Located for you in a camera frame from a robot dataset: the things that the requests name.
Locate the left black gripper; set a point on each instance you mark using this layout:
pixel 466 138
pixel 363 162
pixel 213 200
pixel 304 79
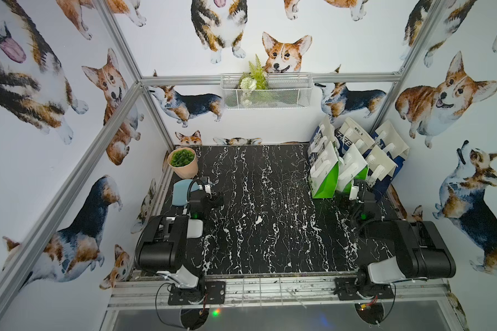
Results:
pixel 215 198

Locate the white wire wall basket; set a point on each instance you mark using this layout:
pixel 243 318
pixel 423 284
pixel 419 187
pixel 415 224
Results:
pixel 285 91

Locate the blue white bag left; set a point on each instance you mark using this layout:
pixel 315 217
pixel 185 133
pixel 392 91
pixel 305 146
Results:
pixel 322 137

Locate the terracotta pot with plant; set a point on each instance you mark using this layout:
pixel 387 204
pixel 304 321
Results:
pixel 183 161

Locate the green white takeout bag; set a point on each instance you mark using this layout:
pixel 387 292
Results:
pixel 324 171

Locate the blue white bag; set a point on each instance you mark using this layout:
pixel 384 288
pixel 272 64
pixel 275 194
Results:
pixel 351 133
pixel 322 137
pixel 385 158

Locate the aluminium frame rail front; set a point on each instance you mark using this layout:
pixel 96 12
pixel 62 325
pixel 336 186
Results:
pixel 238 293

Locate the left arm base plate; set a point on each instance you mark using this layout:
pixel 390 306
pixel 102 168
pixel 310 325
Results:
pixel 211 292

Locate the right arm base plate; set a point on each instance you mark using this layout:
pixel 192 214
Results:
pixel 350 289

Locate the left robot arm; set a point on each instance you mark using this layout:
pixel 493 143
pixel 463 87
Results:
pixel 161 249

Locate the artificial fern with flower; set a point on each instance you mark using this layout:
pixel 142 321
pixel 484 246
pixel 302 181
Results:
pixel 252 85

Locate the light blue dustpan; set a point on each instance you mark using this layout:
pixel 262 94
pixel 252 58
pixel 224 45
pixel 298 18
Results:
pixel 180 191

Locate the blue white bag middle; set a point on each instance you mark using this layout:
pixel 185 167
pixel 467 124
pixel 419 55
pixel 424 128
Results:
pixel 351 133

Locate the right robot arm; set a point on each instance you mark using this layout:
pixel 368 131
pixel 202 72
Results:
pixel 419 250

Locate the blue white bag right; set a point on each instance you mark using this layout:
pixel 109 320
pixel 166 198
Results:
pixel 385 158

